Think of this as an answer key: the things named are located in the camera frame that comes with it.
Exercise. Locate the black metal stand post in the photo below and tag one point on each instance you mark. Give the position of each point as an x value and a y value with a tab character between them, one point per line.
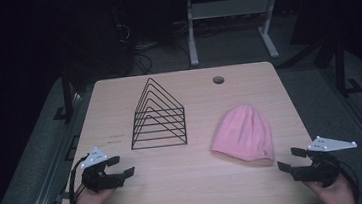
66	93
339	66

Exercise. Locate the grey metal desk frame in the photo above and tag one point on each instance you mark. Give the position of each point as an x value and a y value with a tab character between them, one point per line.
228	7

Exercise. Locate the person's right hand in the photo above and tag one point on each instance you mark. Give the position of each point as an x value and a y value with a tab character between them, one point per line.
335	192

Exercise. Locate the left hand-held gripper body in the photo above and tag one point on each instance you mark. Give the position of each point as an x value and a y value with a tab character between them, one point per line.
100	181

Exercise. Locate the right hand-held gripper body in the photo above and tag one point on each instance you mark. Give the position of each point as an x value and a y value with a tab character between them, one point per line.
319	170

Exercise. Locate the pink knit beanie hat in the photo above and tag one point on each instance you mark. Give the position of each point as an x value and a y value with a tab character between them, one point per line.
244	132

